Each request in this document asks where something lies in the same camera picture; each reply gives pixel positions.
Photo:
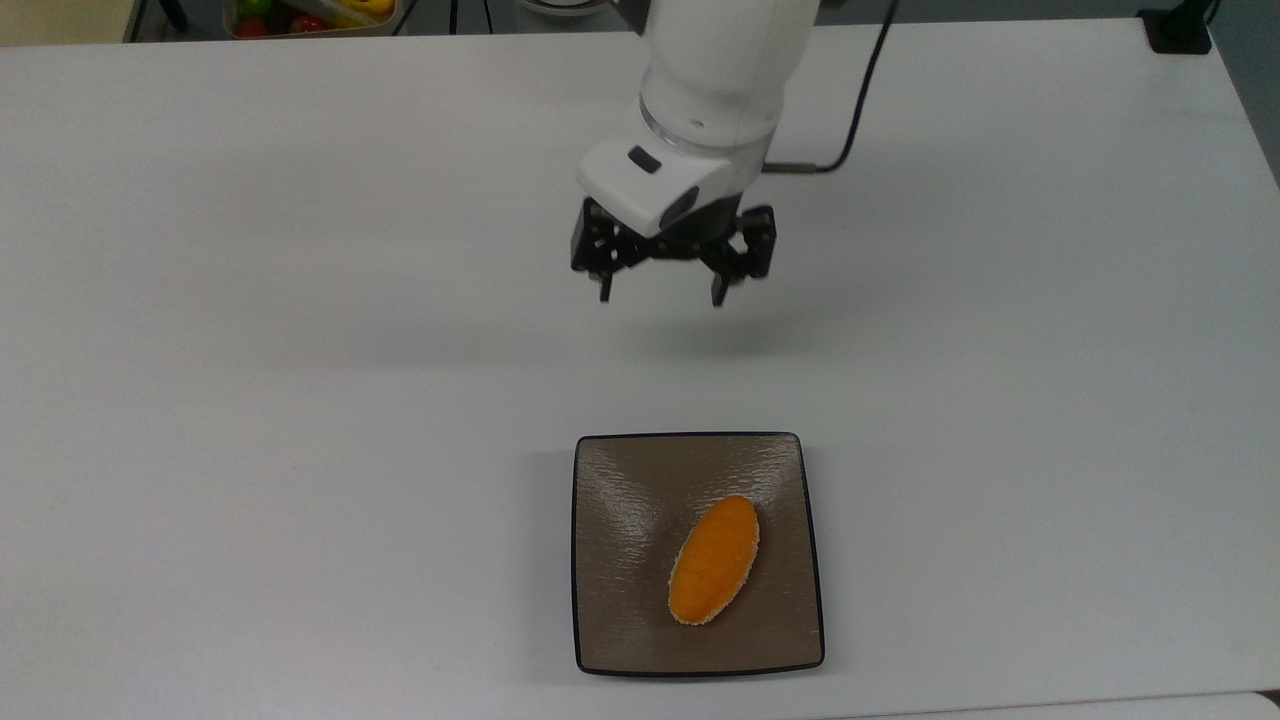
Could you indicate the beige basket of toy food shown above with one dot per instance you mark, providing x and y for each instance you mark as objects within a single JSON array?
[{"x": 285, "y": 33}]

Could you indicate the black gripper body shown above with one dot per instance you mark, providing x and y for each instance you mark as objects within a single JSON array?
[{"x": 680, "y": 245}]

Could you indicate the red toy tomato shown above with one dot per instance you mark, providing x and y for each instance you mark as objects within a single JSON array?
[
  {"x": 308, "y": 23},
  {"x": 251, "y": 27}
]

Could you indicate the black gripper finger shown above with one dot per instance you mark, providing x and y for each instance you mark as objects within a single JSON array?
[
  {"x": 755, "y": 245},
  {"x": 600, "y": 245}
]

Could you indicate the black table clamp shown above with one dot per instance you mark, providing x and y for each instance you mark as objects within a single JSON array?
[{"x": 1178, "y": 30}]

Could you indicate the green toy food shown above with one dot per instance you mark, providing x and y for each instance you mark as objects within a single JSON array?
[{"x": 255, "y": 7}]

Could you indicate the orange oval bread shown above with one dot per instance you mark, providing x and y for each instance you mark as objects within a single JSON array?
[{"x": 713, "y": 560}]

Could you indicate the black stand leg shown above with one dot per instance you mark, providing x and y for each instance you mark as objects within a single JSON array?
[{"x": 175, "y": 12}]

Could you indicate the square brown ceramic plate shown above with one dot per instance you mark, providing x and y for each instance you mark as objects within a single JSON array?
[{"x": 630, "y": 500}]

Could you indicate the yellow toy food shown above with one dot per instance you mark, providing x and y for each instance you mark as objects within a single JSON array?
[{"x": 365, "y": 10}]

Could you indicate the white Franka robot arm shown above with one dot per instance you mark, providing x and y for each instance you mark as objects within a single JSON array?
[{"x": 720, "y": 60}]

